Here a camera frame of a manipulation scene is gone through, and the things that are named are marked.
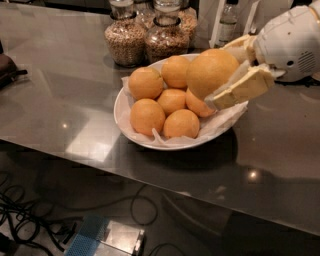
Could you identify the blue and silver floor box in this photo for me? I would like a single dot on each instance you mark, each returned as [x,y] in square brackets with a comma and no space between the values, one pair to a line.
[99,236]

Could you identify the left glass grain jar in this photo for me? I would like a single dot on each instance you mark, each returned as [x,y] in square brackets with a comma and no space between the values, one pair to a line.
[125,36]

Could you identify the back left orange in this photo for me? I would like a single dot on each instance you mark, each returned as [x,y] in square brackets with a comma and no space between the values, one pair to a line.
[145,82]

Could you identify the front middle orange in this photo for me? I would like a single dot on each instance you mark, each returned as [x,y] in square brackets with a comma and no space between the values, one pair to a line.
[180,123]

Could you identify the back right orange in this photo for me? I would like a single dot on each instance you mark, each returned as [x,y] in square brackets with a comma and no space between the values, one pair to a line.
[198,106]

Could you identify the front left orange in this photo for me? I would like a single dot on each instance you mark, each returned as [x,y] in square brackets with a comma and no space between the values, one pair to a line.
[147,115]

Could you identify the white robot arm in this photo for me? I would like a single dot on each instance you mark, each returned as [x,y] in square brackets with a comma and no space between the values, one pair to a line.
[285,51]

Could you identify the dark brown object at left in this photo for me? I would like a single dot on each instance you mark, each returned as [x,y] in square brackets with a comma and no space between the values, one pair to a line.
[9,72]

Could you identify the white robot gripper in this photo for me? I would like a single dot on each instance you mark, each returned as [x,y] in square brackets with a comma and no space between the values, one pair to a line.
[289,43]

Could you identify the middle glass grain jar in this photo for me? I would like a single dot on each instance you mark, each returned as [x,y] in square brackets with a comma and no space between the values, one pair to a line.
[166,38]

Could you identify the black tray under plates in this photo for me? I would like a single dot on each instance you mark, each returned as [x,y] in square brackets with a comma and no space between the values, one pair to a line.
[305,82]

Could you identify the clear glass bottle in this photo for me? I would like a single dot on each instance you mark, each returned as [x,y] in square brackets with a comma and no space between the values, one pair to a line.
[227,23]

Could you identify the centre orange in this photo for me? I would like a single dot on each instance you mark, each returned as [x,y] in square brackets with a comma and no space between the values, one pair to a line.
[172,100]

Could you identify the rear glass grain jar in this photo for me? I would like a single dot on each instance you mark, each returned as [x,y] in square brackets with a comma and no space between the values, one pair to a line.
[188,17]

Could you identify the white stand frame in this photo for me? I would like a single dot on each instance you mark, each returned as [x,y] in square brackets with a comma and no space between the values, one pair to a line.
[250,26]

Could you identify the glass grain jar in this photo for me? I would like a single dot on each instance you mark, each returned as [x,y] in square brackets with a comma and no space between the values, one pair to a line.
[125,36]
[188,17]
[166,38]

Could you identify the white ceramic bowl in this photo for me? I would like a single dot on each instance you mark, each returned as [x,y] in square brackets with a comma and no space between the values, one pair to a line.
[210,127]

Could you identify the large orange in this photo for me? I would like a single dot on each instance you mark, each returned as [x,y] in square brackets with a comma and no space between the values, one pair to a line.
[209,71]

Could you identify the white paper bowl liner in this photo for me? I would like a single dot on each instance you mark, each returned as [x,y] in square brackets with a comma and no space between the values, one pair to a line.
[155,111]

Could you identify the back top orange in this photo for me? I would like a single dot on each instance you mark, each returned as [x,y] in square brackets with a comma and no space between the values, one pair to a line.
[174,70]

